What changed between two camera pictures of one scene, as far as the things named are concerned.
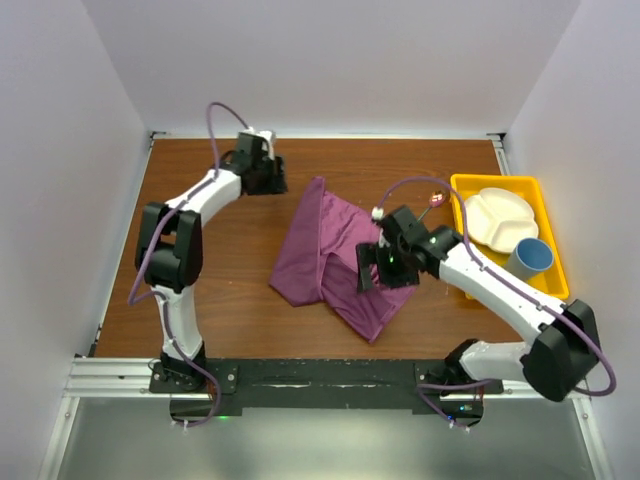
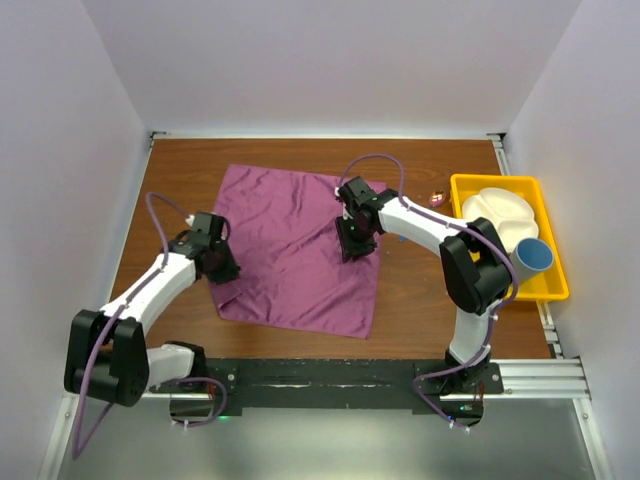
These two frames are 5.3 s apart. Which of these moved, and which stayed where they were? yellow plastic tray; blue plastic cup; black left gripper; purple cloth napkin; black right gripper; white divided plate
Moved: purple cloth napkin; black left gripper; black right gripper
Stayed: blue plastic cup; yellow plastic tray; white divided plate
